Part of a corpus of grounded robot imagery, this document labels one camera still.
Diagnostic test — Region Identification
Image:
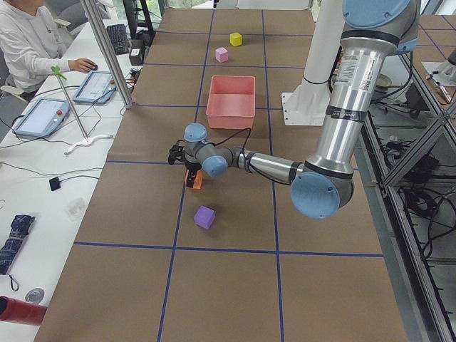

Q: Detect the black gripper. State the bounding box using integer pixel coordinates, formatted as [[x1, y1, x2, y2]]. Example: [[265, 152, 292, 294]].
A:
[[185, 160, 202, 188]]

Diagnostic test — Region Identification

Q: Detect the orange foam cube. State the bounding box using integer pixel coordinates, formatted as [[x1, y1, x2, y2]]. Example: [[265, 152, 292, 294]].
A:
[[185, 170, 203, 190]]

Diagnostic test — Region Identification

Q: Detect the purple foam cube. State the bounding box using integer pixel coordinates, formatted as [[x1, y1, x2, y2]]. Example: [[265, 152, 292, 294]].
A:
[[194, 206, 216, 229]]

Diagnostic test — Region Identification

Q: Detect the pink foam cube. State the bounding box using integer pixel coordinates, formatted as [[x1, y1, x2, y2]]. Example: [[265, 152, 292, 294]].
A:
[[214, 47, 229, 63]]

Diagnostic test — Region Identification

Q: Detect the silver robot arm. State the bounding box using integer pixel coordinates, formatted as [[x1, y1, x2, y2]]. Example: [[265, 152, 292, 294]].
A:
[[177, 1, 420, 219]]

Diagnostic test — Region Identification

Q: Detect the pink plastic bin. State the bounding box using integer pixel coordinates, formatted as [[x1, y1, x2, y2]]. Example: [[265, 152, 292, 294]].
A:
[[206, 76, 256, 130]]

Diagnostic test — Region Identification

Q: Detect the thin metal rod stand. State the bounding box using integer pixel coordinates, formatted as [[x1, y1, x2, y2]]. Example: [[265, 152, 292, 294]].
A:
[[51, 66, 113, 156]]

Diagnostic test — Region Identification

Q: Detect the clear plastic packet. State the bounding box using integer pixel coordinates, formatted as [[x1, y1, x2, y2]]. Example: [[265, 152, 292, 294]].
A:
[[65, 197, 87, 221]]

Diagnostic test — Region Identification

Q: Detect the far blue teach pendant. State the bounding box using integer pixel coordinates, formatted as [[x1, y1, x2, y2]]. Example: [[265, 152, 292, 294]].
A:
[[73, 71, 116, 105]]

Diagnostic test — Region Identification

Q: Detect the blue teach pendant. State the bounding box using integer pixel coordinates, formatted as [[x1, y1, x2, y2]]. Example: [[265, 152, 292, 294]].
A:
[[14, 98, 70, 138], [73, 71, 116, 105]]

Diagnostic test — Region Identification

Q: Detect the black box with label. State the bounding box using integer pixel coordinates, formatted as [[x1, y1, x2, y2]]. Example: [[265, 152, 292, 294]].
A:
[[129, 39, 145, 66]]

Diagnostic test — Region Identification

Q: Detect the small black square device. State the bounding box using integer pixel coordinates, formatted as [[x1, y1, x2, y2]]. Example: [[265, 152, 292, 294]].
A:
[[48, 177, 61, 192]]

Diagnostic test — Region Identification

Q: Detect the yellow foam cube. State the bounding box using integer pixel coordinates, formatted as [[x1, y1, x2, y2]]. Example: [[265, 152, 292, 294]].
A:
[[229, 32, 243, 47]]

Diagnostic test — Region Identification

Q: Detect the near blue teach pendant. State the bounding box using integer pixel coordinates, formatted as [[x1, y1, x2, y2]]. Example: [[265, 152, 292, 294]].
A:
[[14, 98, 70, 138]]

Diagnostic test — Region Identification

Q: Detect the black keyboard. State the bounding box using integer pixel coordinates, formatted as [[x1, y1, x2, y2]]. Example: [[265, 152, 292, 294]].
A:
[[106, 24, 129, 55]]

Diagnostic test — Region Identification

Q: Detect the folded dark blue umbrella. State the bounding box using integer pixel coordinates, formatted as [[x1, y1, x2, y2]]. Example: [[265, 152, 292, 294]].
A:
[[1, 214, 36, 291]]

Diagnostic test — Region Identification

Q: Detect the round metal lid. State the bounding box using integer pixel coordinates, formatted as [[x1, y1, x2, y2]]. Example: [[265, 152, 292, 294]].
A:
[[24, 287, 45, 304]]

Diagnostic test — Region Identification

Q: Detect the person in white hoodie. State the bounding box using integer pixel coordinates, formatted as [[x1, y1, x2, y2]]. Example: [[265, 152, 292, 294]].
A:
[[1, 1, 97, 95]]

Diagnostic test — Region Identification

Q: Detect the red cylinder bottle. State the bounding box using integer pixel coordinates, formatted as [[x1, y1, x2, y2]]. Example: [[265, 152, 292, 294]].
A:
[[1, 296, 47, 326]]

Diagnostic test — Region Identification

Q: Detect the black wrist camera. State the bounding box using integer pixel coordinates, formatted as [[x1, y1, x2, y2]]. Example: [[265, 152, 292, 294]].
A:
[[167, 144, 185, 165]]

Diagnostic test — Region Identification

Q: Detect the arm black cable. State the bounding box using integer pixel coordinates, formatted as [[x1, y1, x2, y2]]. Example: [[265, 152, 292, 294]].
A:
[[206, 127, 252, 157]]

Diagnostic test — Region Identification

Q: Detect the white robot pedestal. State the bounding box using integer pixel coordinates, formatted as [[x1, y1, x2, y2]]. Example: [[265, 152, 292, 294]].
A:
[[281, 1, 345, 126]]

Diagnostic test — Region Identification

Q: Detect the aluminium frame post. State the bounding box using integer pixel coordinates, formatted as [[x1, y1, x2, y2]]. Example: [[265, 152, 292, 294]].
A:
[[81, 0, 133, 109]]

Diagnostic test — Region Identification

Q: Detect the aluminium frame rack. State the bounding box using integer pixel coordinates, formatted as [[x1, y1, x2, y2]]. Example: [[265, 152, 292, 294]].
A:
[[356, 46, 455, 341]]

